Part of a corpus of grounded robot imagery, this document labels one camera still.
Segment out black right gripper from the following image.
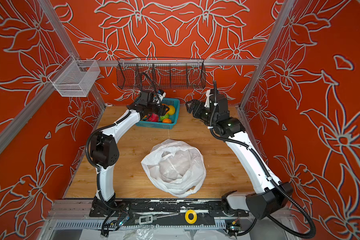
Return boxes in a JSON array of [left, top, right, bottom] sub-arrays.
[[185, 96, 220, 126]]

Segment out pink dragon fruit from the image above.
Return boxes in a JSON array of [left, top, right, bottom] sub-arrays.
[[146, 114, 160, 122]]

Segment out yellow lemon fruit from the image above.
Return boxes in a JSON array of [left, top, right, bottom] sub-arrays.
[[168, 105, 176, 116]]

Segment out teal plastic basket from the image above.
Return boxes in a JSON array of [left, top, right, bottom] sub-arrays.
[[136, 98, 181, 130]]

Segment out white plastic bag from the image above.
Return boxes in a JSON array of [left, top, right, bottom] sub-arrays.
[[141, 139, 207, 198]]

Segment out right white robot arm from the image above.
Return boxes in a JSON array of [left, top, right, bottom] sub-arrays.
[[186, 86, 316, 239]]

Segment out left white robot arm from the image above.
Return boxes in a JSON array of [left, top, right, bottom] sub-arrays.
[[85, 72, 167, 212]]

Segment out yellow tape roll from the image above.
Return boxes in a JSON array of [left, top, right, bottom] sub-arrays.
[[185, 210, 198, 225]]

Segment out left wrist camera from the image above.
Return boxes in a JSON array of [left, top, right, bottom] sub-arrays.
[[156, 89, 166, 104]]

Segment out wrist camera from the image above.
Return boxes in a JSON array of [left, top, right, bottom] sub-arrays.
[[156, 89, 166, 104], [204, 90, 214, 110]]

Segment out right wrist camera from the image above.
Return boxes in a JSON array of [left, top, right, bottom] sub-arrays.
[[204, 90, 214, 110]]

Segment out black wire wall basket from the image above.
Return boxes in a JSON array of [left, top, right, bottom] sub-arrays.
[[116, 57, 207, 90]]

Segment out clear plastic wall bin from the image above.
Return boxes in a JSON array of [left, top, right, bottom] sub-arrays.
[[48, 55, 100, 97]]

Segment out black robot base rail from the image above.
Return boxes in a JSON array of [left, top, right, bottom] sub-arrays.
[[88, 198, 250, 230]]

